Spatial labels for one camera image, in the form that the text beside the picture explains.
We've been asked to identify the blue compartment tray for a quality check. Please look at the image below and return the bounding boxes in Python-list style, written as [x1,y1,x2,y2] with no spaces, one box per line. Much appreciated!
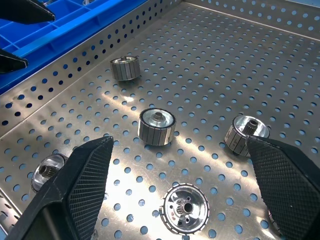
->
[0,0,156,96]

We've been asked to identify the perforated metal tray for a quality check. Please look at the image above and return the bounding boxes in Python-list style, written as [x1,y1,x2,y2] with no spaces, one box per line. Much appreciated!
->
[0,0,320,240]

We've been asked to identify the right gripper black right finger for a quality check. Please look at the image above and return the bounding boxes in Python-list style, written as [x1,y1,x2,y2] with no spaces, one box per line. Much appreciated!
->
[245,136,320,240]

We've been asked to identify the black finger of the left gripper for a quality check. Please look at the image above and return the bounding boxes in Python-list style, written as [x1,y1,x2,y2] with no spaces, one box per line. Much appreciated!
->
[0,0,56,25]
[0,48,28,75]

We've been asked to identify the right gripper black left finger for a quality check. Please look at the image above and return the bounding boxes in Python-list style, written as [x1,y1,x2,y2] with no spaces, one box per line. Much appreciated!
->
[4,135,115,240]

